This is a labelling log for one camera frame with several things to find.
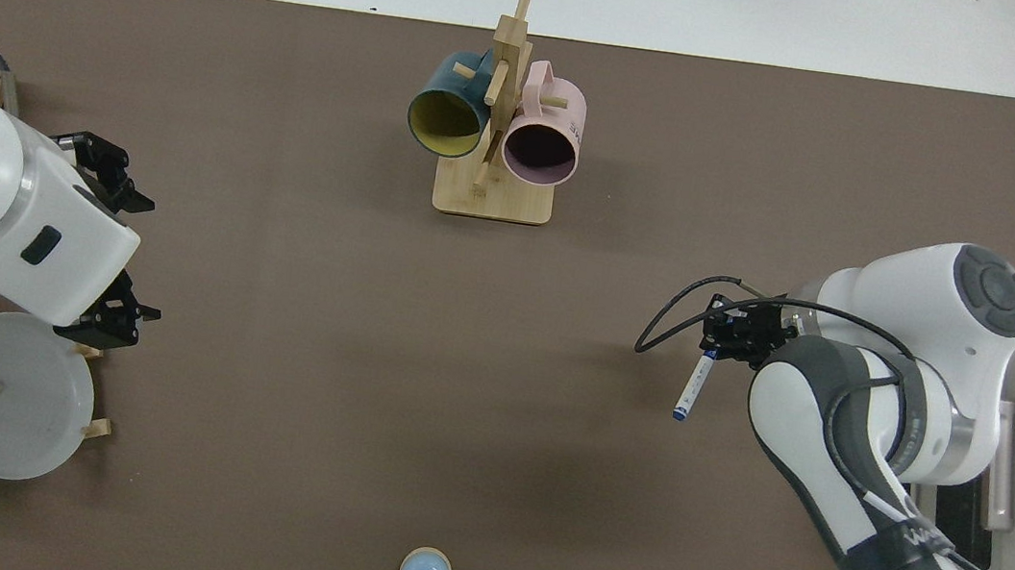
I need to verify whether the grey plate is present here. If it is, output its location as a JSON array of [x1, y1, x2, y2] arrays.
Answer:
[[0, 310, 105, 490]]

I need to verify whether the wooden plate rack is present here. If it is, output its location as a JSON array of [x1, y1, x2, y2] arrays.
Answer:
[[0, 333, 123, 482]]

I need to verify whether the white marker with blue cap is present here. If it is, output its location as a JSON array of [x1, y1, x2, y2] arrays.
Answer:
[[671, 348, 720, 426]]

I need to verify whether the pink mug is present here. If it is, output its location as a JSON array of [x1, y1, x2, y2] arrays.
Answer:
[[497, 56, 592, 190]]

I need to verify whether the wooden cup stand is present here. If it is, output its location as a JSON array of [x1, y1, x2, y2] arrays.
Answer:
[[432, 0, 580, 228]]

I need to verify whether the brown table cloth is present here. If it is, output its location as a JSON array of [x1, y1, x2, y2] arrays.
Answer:
[[0, 0, 1015, 570]]

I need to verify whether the dark teal mug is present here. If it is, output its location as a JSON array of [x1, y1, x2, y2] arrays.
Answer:
[[403, 43, 500, 164]]

